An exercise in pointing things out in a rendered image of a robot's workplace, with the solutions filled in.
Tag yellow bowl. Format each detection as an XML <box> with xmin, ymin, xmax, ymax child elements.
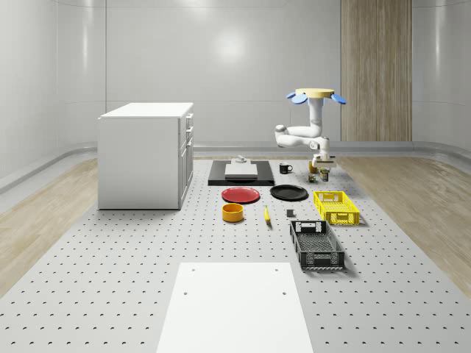
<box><xmin>222</xmin><ymin>203</ymin><xmax>244</xmax><ymax>224</ymax></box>

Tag yellow basket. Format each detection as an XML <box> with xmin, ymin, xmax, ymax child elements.
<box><xmin>313</xmin><ymin>190</ymin><xmax>361</xmax><ymax>226</ymax></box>

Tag white cabinet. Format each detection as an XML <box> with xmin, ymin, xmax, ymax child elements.
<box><xmin>97</xmin><ymin>102</ymin><xmax>195</xmax><ymax>211</ymax></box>

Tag white board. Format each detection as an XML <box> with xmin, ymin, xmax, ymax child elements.
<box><xmin>156</xmin><ymin>262</ymin><xmax>314</xmax><ymax>353</ymax></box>

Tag dark grey basket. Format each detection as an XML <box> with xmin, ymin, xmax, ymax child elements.
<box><xmin>289</xmin><ymin>219</ymin><xmax>347</xmax><ymax>271</ymax></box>

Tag black stove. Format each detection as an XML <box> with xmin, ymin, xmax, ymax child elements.
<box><xmin>208</xmin><ymin>154</ymin><xmax>276</xmax><ymax>187</ymax></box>

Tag red plate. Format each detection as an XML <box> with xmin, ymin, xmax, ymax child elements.
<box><xmin>221</xmin><ymin>186</ymin><xmax>261</xmax><ymax>204</ymax></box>

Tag black plate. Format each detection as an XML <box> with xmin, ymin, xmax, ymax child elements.
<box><xmin>269</xmin><ymin>184</ymin><xmax>310</xmax><ymax>202</ymax></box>

